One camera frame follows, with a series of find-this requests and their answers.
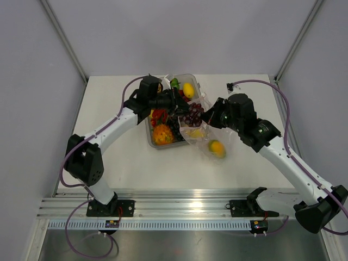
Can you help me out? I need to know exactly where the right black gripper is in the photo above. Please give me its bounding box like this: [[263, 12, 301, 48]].
[[201, 97, 243, 133]]

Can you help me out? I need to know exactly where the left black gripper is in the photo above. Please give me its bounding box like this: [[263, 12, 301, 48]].
[[149, 87, 195, 117]]

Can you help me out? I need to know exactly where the red grape bunch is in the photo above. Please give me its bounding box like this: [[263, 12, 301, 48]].
[[179, 103, 204, 127]]

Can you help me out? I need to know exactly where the dark blue grape bunch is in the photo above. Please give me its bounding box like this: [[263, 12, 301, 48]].
[[166, 117, 184, 142]]

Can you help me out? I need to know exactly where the clear zip top bag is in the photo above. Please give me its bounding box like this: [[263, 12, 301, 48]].
[[178, 94, 235, 162]]

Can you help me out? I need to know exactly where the yellow green mango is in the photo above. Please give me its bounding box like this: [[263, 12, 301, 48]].
[[208, 140, 226, 159]]

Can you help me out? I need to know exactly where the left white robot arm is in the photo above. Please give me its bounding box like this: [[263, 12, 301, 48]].
[[60, 75, 189, 218]]

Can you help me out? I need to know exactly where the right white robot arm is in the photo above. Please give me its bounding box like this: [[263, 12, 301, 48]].
[[202, 94, 347, 234]]

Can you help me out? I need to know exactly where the clear plastic food bin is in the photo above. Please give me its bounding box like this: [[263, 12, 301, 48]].
[[139, 74, 209, 149]]

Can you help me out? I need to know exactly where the yellow lemon at back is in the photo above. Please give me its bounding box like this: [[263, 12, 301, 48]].
[[183, 83, 195, 99]]

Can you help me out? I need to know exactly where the green bell pepper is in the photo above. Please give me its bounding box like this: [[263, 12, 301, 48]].
[[170, 78, 180, 90]]

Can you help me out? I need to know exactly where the red lobster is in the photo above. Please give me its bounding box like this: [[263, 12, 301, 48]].
[[150, 109, 168, 127]]

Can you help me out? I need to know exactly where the orange spiky pineapple fruit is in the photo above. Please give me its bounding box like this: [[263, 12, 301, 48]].
[[152, 124, 174, 146]]

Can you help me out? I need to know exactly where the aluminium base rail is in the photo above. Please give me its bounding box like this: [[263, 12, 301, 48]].
[[35, 189, 332, 221]]

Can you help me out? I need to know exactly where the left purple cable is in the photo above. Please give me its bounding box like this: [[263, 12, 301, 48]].
[[59, 75, 147, 259]]

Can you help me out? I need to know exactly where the left aluminium frame post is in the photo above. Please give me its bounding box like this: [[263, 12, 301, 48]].
[[39, 0, 89, 86]]

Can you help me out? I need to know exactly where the aluminium frame post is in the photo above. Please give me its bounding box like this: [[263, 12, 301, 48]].
[[39, 0, 89, 86], [274, 0, 326, 84]]

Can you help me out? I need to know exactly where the right aluminium frame post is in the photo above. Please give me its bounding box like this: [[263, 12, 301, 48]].
[[274, 0, 326, 84]]

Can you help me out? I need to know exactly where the white slotted cable duct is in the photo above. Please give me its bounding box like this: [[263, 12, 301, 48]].
[[48, 219, 251, 231]]

